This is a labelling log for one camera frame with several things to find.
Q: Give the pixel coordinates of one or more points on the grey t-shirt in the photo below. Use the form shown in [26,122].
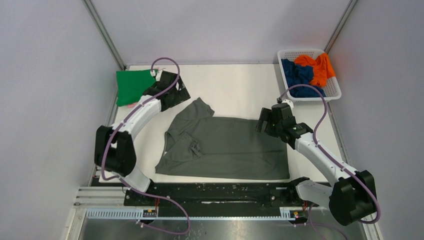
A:
[200,144]

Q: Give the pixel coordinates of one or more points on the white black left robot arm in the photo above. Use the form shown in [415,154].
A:
[114,152]

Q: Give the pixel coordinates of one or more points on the white plastic laundry basket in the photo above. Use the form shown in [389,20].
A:
[330,92]

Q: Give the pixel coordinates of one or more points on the orange t-shirt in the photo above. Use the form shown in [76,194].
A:
[322,68]

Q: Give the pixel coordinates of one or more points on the aluminium frame rail left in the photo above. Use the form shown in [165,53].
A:
[93,13]

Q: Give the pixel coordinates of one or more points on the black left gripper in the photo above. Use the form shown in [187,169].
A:
[178,93]

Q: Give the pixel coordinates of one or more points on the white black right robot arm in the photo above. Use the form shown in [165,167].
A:
[351,194]

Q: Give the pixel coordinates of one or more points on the aluminium frame rail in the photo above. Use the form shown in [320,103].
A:
[93,13]
[340,25]

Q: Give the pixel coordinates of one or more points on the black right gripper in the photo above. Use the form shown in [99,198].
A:
[269,120]

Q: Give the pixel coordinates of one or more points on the blue t-shirt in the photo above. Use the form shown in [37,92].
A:
[296,75]

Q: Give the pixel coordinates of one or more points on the folded green t-shirt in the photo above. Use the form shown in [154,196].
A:
[131,85]

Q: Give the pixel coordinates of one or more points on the folded pink t-shirt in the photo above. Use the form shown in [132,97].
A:
[132,105]

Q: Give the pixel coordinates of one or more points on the aluminium frame rail right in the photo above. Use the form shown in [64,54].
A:
[340,25]

